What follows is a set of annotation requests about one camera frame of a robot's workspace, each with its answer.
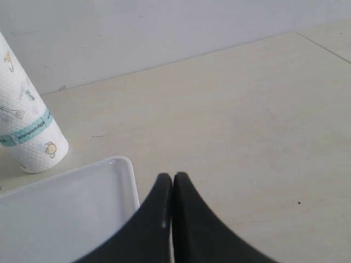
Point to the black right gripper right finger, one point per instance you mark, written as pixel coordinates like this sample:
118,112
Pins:
199,235

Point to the white rectangular plastic tray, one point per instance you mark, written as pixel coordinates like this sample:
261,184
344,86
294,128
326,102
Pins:
67,216

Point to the printed white paper towel roll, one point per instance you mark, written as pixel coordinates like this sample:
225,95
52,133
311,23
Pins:
28,130

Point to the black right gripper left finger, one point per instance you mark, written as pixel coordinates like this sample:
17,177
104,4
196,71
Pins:
145,236

